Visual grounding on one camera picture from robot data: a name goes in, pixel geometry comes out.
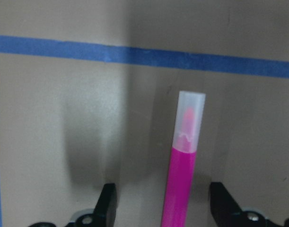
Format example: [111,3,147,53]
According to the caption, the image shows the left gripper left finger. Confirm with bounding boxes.
[92,183,117,227]

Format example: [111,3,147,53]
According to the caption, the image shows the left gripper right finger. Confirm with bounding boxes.
[210,182,243,227]

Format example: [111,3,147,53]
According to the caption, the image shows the pink marker pen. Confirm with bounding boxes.
[161,91,206,227]

